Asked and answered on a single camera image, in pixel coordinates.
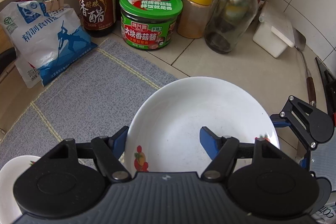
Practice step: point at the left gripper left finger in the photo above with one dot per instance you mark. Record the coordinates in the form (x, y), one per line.
(107, 152)

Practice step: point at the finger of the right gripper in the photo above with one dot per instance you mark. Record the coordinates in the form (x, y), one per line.
(310, 125)

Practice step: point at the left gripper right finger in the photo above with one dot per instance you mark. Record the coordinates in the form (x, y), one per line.
(222, 152)

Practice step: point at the white plate with fruit print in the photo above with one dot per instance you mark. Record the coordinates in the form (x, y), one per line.
(164, 133)

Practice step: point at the plain white bowl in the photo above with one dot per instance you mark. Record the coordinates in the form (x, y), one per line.
(9, 209)

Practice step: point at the grey checked cloth mat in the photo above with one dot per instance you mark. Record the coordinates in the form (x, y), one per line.
(95, 96)

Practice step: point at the white plastic container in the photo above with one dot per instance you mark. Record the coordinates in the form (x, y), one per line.
(274, 32)

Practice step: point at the white blue salt bag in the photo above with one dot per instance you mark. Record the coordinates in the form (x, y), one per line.
(49, 41)

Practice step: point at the yellow lid spice jar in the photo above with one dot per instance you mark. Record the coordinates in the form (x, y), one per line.
(194, 17)

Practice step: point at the clear glass oil bottle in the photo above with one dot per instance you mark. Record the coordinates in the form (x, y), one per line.
(230, 20)

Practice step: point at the green lid sauce jar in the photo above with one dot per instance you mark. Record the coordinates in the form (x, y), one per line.
(149, 24)

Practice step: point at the metal spatula wooden handle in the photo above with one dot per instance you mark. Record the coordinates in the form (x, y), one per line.
(300, 44)

